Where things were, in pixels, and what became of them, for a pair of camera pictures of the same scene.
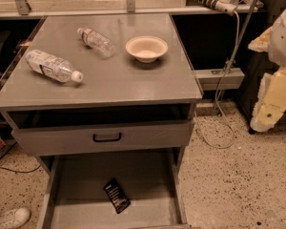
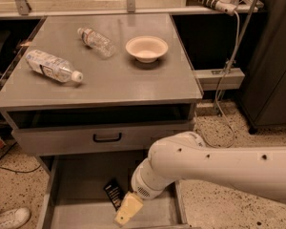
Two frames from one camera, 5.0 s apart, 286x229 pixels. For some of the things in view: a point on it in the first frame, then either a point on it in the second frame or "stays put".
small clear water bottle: x=97 y=41 stays put
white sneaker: x=10 y=218 stays put
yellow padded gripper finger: x=276 y=93 -> x=131 y=206
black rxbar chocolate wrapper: x=118 y=197 stays put
